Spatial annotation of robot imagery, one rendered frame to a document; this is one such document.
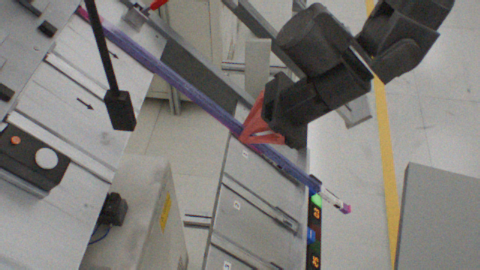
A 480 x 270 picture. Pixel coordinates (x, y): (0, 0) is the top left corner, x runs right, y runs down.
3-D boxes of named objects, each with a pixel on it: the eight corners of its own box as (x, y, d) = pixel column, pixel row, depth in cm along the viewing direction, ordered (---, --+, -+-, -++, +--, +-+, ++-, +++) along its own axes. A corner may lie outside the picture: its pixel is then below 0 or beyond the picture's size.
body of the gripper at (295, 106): (263, 127, 56) (310, 102, 52) (270, 75, 63) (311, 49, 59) (296, 154, 59) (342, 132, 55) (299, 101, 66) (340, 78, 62)
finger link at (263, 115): (222, 139, 62) (271, 111, 57) (229, 104, 67) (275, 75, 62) (255, 163, 66) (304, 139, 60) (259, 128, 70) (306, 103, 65)
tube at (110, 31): (343, 208, 78) (349, 205, 77) (344, 214, 77) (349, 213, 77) (100, 22, 54) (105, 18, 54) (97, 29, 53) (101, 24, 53)
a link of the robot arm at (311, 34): (427, 57, 49) (400, 29, 56) (370, -19, 44) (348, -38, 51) (342, 121, 53) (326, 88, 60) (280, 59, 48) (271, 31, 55)
